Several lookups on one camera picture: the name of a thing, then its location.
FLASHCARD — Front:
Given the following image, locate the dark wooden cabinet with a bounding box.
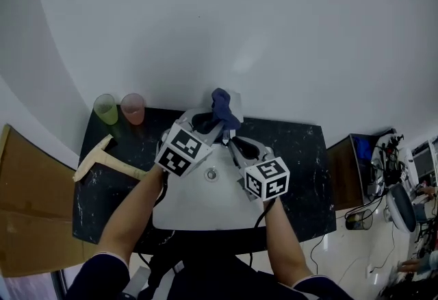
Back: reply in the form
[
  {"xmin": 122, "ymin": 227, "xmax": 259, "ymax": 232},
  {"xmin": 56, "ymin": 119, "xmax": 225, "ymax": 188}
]
[{"xmin": 325, "ymin": 133, "xmax": 381, "ymax": 212}]

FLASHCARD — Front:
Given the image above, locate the white sink basin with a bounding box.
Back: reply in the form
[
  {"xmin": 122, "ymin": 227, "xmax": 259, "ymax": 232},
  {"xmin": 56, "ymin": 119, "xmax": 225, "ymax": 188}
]
[{"xmin": 152, "ymin": 136, "xmax": 271, "ymax": 231}]

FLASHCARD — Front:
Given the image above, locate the hand-held gripper cable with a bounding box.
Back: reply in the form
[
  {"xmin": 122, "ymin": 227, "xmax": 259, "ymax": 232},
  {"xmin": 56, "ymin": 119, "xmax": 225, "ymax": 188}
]
[
  {"xmin": 153, "ymin": 173, "xmax": 169, "ymax": 207},
  {"xmin": 248, "ymin": 199, "xmax": 276, "ymax": 267}
]

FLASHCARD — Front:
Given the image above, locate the person's dark navy clothing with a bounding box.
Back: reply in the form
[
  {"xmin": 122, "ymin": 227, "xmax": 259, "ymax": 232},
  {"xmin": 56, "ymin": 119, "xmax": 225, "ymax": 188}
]
[{"xmin": 66, "ymin": 252, "xmax": 357, "ymax": 300}]

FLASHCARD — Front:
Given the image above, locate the chrome faucet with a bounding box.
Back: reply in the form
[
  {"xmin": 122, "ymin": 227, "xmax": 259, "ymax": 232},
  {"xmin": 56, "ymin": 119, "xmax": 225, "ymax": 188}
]
[{"xmin": 222, "ymin": 89, "xmax": 244, "ymax": 146}]

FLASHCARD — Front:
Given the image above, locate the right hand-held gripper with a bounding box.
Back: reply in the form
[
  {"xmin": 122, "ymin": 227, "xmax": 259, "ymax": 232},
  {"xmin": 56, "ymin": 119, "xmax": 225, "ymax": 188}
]
[{"xmin": 228, "ymin": 136, "xmax": 292, "ymax": 203}]

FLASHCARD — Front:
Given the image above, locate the left hand-held gripper cable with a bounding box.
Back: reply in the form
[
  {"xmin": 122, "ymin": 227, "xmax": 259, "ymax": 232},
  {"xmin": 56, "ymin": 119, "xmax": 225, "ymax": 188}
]
[{"xmin": 153, "ymin": 173, "xmax": 169, "ymax": 207}]

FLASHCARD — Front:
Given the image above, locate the person's right forearm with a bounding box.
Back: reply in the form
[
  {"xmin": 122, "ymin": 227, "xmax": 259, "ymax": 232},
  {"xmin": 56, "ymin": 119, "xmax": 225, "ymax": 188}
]
[{"xmin": 263, "ymin": 197, "xmax": 314, "ymax": 288}]

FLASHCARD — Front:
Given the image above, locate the person's left forearm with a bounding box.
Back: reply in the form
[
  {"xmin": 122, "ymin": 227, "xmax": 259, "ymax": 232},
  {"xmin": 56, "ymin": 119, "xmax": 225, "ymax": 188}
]
[{"xmin": 94, "ymin": 164, "xmax": 165, "ymax": 268}]

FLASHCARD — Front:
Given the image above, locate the blue fabric item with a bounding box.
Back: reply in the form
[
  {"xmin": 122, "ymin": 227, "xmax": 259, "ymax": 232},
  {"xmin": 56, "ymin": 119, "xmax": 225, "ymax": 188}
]
[{"xmin": 354, "ymin": 136, "xmax": 373, "ymax": 161}]

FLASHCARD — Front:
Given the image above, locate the right hand-held gripper cable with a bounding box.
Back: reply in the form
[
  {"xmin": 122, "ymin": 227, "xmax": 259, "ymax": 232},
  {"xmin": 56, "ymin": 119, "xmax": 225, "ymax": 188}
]
[{"xmin": 248, "ymin": 199, "xmax": 276, "ymax": 267}]

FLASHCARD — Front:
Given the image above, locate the pink translucent cup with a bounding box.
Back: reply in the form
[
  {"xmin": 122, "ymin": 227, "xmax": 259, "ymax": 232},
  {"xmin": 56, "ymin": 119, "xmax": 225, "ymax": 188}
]
[{"xmin": 120, "ymin": 92, "xmax": 146, "ymax": 126}]

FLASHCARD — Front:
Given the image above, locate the black floor cable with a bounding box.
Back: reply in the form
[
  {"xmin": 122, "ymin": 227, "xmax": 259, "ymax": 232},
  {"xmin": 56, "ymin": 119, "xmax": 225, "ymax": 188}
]
[{"xmin": 309, "ymin": 233, "xmax": 326, "ymax": 275}]

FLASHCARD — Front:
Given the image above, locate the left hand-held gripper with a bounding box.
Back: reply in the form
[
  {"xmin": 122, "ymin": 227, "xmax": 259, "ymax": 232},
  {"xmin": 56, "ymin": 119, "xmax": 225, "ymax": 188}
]
[{"xmin": 153, "ymin": 107, "xmax": 227, "ymax": 179}]

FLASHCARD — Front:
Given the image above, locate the green translucent cup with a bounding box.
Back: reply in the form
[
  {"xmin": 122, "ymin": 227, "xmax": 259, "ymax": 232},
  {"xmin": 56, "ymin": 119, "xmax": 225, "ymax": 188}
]
[{"xmin": 93, "ymin": 93, "xmax": 120, "ymax": 127}]

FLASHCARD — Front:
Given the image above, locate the pile of cables and devices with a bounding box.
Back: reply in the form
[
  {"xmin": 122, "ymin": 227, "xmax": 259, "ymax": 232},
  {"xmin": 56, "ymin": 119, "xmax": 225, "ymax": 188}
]
[{"xmin": 368, "ymin": 127, "xmax": 438, "ymax": 197}]

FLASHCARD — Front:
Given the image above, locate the white office chair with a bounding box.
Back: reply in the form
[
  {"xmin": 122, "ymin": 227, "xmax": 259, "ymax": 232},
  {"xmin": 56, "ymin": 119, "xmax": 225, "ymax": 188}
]
[{"xmin": 385, "ymin": 182, "xmax": 417, "ymax": 234}]

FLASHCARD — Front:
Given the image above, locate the brown cardboard sheet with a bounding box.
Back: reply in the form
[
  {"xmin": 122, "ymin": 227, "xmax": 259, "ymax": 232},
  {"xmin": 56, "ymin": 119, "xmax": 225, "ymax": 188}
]
[{"xmin": 0, "ymin": 123, "xmax": 114, "ymax": 279}]

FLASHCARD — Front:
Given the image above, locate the wooden squeegee tool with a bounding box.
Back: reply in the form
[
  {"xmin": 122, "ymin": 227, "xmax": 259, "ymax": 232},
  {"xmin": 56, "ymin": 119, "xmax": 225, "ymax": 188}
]
[{"xmin": 73, "ymin": 134, "xmax": 150, "ymax": 183}]

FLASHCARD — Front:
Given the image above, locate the black mesh wastebasket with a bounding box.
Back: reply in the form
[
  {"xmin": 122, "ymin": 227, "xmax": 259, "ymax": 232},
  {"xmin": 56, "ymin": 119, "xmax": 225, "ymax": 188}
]
[{"xmin": 344, "ymin": 208, "xmax": 374, "ymax": 232}]

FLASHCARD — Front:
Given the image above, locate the dark blue cloth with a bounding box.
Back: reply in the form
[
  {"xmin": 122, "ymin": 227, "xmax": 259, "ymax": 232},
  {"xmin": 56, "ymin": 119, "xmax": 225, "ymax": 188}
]
[{"xmin": 198, "ymin": 88, "xmax": 241, "ymax": 134}]

